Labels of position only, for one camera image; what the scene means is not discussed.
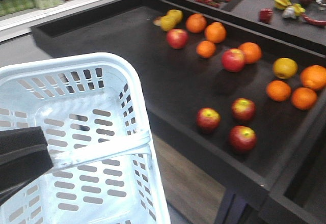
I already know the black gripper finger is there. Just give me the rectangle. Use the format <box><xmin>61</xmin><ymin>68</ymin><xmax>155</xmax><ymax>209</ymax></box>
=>
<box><xmin>1</xmin><ymin>127</ymin><xmax>47</xmax><ymax>155</ymax></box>

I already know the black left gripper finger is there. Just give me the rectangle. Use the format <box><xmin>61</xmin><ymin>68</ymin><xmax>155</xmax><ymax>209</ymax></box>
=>
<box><xmin>0</xmin><ymin>145</ymin><xmax>54</xmax><ymax>206</ymax></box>

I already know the light blue plastic basket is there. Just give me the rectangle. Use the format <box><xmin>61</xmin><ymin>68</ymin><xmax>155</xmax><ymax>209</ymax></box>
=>
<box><xmin>1</xmin><ymin>52</ymin><xmax>170</xmax><ymax>223</ymax></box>

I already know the red apple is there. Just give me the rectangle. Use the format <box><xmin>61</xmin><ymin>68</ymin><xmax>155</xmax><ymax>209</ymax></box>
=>
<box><xmin>221</xmin><ymin>48</ymin><xmax>246</xmax><ymax>72</ymax></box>
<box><xmin>166</xmin><ymin>29</ymin><xmax>188</xmax><ymax>49</ymax></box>
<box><xmin>229</xmin><ymin>125</ymin><xmax>257</xmax><ymax>154</ymax></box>
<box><xmin>231</xmin><ymin>98</ymin><xmax>256</xmax><ymax>122</ymax></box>
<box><xmin>196</xmin><ymin>107</ymin><xmax>221</xmax><ymax>134</ymax></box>

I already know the white supermarket shelf unit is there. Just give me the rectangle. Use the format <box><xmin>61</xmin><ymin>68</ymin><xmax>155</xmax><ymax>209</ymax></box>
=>
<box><xmin>1</xmin><ymin>0</ymin><xmax>112</xmax><ymax>41</ymax></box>

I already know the yellow pear fruit back left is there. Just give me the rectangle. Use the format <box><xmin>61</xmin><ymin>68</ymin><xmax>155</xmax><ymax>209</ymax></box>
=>
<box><xmin>160</xmin><ymin>15</ymin><xmax>177</xmax><ymax>32</ymax></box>

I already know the small orange centre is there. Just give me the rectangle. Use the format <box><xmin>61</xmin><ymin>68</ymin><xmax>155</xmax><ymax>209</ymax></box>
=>
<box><xmin>196</xmin><ymin>40</ymin><xmax>216</xmax><ymax>59</ymax></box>

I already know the small orange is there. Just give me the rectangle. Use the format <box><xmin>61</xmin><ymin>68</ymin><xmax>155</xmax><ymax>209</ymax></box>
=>
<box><xmin>291</xmin><ymin>87</ymin><xmax>318</xmax><ymax>110</ymax></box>
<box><xmin>266</xmin><ymin>80</ymin><xmax>291</xmax><ymax>102</ymax></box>
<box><xmin>196</xmin><ymin>40</ymin><xmax>216</xmax><ymax>59</ymax></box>

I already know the orange back left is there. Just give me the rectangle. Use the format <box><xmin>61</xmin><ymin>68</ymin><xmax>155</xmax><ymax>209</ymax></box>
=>
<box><xmin>185</xmin><ymin>13</ymin><xmax>207</xmax><ymax>34</ymax></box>

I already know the black wood fruit display table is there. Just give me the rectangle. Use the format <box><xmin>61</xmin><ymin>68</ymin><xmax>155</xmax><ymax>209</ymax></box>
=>
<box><xmin>32</xmin><ymin>0</ymin><xmax>325</xmax><ymax>223</ymax></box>

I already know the orange back centre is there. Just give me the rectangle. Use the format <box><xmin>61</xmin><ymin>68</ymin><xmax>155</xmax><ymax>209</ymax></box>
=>
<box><xmin>204</xmin><ymin>22</ymin><xmax>227</xmax><ymax>44</ymax></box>

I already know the orange behind centre apple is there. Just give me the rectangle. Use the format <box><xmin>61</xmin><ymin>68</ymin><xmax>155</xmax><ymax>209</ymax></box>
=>
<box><xmin>238</xmin><ymin>42</ymin><xmax>262</xmax><ymax>64</ymax></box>

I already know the small orange right inner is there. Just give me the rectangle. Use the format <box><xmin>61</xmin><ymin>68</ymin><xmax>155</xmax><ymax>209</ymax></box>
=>
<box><xmin>266</xmin><ymin>80</ymin><xmax>291</xmax><ymax>102</ymax></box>

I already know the red bell pepper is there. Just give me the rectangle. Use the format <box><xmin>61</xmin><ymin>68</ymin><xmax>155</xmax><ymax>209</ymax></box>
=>
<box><xmin>259</xmin><ymin>8</ymin><xmax>274</xmax><ymax>24</ymax></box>

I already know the small orange right lower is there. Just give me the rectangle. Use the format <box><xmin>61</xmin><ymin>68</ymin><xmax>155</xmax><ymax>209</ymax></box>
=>
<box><xmin>291</xmin><ymin>87</ymin><xmax>318</xmax><ymax>110</ymax></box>

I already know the white garlic bulb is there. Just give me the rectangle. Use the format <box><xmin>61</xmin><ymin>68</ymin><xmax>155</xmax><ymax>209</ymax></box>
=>
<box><xmin>282</xmin><ymin>7</ymin><xmax>296</xmax><ymax>19</ymax></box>

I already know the large orange far right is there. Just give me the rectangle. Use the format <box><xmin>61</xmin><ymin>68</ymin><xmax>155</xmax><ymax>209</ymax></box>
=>
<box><xmin>300</xmin><ymin>65</ymin><xmax>326</xmax><ymax>91</ymax></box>

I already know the red chili pepper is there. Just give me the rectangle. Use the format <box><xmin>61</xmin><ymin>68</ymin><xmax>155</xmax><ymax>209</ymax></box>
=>
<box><xmin>302</xmin><ymin>14</ymin><xmax>326</xmax><ymax>27</ymax></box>

